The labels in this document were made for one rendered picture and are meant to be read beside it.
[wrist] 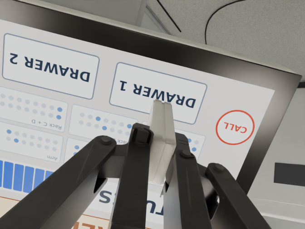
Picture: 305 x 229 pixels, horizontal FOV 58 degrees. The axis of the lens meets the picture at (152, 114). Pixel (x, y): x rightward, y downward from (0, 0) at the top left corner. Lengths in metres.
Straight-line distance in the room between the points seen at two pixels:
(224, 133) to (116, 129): 0.12
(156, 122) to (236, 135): 0.15
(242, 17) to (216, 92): 1.47
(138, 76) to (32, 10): 0.11
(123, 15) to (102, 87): 0.16
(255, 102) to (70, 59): 0.19
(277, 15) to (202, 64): 1.47
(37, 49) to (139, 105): 0.11
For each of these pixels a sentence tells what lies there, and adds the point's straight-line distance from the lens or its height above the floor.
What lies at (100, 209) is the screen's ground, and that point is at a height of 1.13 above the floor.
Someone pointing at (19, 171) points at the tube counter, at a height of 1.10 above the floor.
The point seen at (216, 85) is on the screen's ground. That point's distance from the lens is 0.28.
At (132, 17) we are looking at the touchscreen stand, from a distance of 0.42.
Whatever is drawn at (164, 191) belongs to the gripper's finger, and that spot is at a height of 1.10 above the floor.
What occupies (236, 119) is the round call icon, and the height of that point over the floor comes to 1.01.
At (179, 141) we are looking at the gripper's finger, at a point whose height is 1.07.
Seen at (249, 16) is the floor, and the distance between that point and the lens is 1.73.
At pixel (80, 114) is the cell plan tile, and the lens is 0.30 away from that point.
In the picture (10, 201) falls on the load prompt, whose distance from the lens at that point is 0.39.
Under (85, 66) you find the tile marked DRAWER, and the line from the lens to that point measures 0.28.
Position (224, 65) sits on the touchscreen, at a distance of 0.28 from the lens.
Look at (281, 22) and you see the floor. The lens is 1.77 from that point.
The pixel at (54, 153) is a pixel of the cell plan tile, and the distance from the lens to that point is 0.33.
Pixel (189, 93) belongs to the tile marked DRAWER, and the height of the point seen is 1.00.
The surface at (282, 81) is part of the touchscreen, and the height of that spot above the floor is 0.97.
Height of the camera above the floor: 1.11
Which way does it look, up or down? 19 degrees down
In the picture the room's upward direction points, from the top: 168 degrees counter-clockwise
